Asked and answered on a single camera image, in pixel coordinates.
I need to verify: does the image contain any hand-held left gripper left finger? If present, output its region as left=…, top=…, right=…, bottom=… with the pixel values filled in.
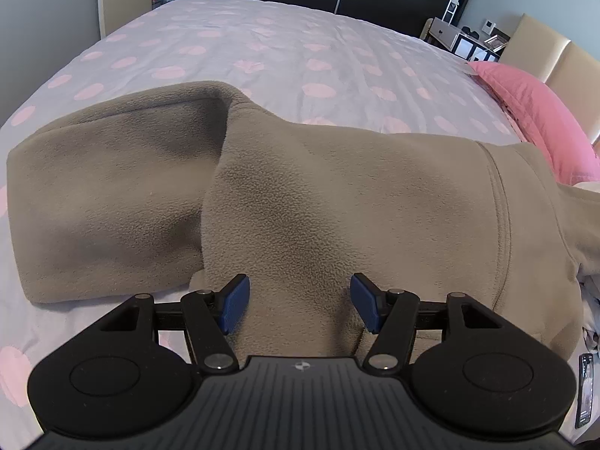
left=96, top=273, right=251, bottom=376

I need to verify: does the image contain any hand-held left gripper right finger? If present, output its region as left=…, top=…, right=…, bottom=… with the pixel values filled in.
left=350, top=273, right=504, bottom=374

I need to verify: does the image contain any taupe fleece garment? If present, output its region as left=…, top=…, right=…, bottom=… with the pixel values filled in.
left=7, top=81, right=600, bottom=362

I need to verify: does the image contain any black smartphone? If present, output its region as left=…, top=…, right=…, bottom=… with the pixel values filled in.
left=574, top=353, right=595, bottom=428

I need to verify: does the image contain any pink pillow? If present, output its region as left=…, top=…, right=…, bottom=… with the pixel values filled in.
left=469, top=61, right=600, bottom=186

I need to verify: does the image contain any polka dot bed sheet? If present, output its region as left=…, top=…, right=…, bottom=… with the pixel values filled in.
left=0, top=0, right=533, bottom=434

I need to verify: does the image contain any white nightstand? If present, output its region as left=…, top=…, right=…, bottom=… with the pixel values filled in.
left=424, top=17, right=502, bottom=63

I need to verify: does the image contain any beige padded headboard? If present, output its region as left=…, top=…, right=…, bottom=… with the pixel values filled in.
left=499, top=13, right=600, bottom=144

